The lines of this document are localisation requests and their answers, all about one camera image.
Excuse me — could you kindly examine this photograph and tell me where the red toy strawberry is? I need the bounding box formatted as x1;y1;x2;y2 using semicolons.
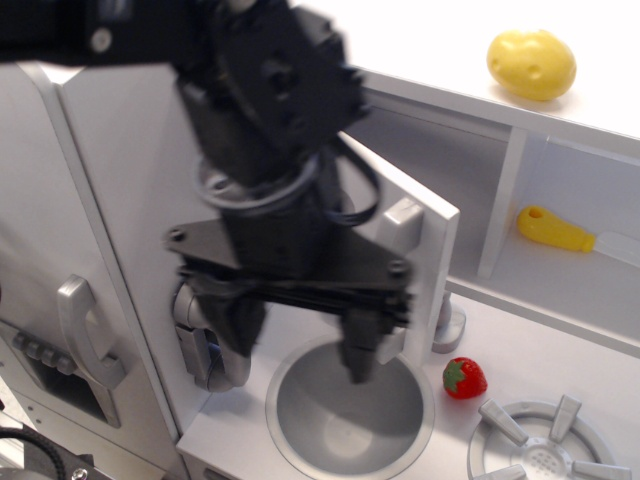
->
442;357;488;400

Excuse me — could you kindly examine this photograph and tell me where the grey toy telephone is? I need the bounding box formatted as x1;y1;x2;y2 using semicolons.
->
172;283;251;393

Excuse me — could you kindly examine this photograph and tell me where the grey round sink bowl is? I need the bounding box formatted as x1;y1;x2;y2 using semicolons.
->
265;336;435;479

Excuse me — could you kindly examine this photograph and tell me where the grey stove burner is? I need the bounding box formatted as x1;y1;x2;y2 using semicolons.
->
467;395;633;479

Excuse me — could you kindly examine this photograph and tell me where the grey fridge door handle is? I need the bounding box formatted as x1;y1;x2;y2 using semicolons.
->
56;275;126;390

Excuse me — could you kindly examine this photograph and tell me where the grey toy faucet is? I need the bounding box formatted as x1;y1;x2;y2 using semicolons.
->
432;292;466;354

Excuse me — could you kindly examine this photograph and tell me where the yellow handled toy knife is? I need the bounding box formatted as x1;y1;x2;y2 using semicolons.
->
516;205;639;267

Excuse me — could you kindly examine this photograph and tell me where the white toy kitchen cabinet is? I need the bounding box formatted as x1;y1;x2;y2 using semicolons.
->
178;72;639;479

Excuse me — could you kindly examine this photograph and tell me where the yellow toy potato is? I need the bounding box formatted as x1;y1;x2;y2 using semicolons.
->
486;30;577;101

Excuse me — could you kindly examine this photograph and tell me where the black braided cable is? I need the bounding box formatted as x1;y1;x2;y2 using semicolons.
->
0;424;96;480

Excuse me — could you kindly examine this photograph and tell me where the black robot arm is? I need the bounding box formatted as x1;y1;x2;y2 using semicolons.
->
1;1;411;391

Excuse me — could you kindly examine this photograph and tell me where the white toy fridge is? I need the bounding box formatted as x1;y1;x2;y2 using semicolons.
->
1;63;204;479

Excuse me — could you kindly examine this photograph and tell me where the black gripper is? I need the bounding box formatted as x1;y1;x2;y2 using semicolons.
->
164;164;412;384

